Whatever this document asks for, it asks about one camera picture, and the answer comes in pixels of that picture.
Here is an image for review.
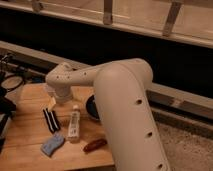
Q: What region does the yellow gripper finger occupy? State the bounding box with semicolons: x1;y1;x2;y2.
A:
47;97;56;111

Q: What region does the white bottle with label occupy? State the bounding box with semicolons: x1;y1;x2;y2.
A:
67;105;80;143

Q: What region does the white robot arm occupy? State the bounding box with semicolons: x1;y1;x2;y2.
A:
46;58;171;171

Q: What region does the black white striped cloth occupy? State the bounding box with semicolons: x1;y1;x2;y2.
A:
43;108;60;134

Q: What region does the dark blue bowl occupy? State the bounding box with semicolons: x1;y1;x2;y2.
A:
86;96;99;120

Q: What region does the wooden board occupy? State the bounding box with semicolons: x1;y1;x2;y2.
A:
0;84;114;171

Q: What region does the black equipment at left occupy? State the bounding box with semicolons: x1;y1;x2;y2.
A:
0;60;16;152

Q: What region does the red brown sausage toy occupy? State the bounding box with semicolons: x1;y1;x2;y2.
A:
83;138;107;153

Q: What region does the round black ring object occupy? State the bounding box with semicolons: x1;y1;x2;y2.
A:
1;75;24;92

